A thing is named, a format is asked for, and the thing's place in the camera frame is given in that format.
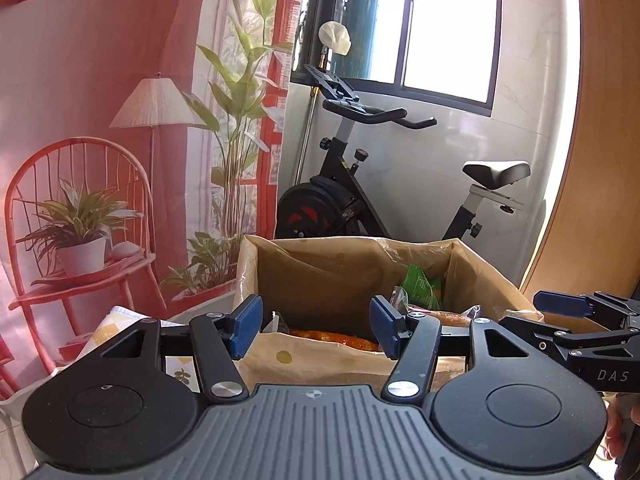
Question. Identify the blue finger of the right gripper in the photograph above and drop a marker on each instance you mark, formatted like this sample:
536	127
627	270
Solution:
553	341
562	304

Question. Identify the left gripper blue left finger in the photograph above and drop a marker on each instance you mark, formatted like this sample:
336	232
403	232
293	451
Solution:
218	341

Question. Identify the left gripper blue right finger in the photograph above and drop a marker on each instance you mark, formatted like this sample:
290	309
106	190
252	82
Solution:
412	340

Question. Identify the green corn chips bag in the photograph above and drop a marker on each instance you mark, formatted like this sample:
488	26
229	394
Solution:
418	290

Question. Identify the orange snack bag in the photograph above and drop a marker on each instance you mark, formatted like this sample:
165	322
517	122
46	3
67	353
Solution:
349	341

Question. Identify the person's right hand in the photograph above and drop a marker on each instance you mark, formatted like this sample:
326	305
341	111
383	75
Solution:
614	443

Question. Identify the orange toast bread package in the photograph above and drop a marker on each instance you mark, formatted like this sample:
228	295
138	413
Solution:
450	318

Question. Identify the wooden board panel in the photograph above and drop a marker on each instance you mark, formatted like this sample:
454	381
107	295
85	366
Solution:
592	239

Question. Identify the plastic lined cardboard box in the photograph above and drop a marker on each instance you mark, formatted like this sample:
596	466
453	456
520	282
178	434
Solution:
327	284

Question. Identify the black exercise bike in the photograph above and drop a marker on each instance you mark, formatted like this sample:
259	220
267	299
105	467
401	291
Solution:
334	203

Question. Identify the printed room backdrop cloth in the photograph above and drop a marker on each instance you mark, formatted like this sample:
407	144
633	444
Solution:
139	144

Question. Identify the white cloth on pole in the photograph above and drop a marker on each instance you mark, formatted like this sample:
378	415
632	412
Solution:
335	36

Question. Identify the window with dark frame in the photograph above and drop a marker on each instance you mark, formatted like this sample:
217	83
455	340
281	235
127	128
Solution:
443	52

